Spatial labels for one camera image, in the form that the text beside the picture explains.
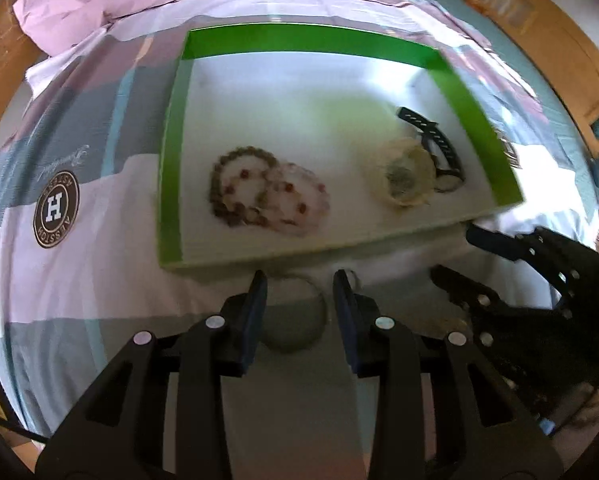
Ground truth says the black strap wristwatch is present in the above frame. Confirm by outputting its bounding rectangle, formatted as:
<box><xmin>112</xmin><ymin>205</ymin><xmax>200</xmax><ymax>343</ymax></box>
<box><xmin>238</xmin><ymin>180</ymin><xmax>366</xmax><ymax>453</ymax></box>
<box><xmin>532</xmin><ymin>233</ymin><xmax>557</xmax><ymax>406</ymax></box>
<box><xmin>397</xmin><ymin>107</ymin><xmax>465</xmax><ymax>193</ymax></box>

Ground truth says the dark brown bead bracelet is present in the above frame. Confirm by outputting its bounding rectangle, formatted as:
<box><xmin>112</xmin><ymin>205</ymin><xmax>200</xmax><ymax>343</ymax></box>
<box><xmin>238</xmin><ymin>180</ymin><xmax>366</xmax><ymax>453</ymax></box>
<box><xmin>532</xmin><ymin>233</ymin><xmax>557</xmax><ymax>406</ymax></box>
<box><xmin>207</xmin><ymin>145</ymin><xmax>281</xmax><ymax>227</ymax></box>

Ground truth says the cream white wristwatch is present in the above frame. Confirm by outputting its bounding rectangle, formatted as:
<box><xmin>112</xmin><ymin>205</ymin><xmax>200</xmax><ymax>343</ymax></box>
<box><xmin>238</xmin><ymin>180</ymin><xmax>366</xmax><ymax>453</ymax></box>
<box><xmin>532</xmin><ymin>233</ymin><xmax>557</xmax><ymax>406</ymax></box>
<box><xmin>363</xmin><ymin>138</ymin><xmax>436</xmax><ymax>208</ymax></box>

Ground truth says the green cardboard box tray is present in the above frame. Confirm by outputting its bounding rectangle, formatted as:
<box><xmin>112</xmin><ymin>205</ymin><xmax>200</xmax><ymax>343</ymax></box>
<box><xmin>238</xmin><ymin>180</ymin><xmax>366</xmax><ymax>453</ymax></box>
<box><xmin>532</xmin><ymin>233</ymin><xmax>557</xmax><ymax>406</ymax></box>
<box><xmin>158</xmin><ymin>23</ymin><xmax>523</xmax><ymax>268</ymax></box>

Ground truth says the wooden footboard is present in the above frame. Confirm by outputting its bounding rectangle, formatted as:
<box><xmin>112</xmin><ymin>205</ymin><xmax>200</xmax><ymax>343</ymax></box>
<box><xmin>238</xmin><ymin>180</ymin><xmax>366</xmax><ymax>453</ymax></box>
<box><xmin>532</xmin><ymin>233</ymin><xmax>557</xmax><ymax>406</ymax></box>
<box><xmin>465</xmin><ymin>0</ymin><xmax>599</xmax><ymax>158</ymax></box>

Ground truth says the plaid patchwork bed sheet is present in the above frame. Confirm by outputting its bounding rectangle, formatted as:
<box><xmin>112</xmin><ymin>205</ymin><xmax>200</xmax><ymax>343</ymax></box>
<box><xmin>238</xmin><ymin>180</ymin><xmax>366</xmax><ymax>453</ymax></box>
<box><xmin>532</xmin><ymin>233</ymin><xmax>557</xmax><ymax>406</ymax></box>
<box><xmin>0</xmin><ymin>0</ymin><xmax>599</xmax><ymax>479</ymax></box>

